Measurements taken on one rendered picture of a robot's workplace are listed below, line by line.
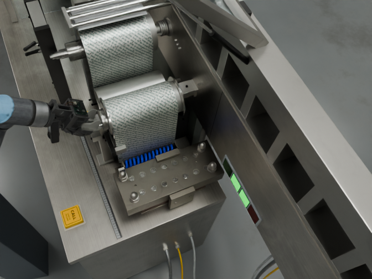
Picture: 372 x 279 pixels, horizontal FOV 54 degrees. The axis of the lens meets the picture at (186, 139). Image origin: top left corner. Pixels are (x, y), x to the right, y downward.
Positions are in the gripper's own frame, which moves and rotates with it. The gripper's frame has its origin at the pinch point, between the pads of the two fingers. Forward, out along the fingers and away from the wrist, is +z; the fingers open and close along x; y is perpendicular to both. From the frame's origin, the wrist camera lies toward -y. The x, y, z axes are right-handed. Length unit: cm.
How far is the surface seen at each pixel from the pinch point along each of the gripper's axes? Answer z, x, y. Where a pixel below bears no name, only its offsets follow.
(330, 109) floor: 222, 28, 23
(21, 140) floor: 48, 87, -124
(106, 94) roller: 6.7, 12.9, 3.0
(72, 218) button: 6.8, -15.1, -37.4
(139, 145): 19.7, -4.3, -3.1
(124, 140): 10.8, -4.3, -1.3
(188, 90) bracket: 23.3, 0.3, 24.3
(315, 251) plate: 18, -65, 37
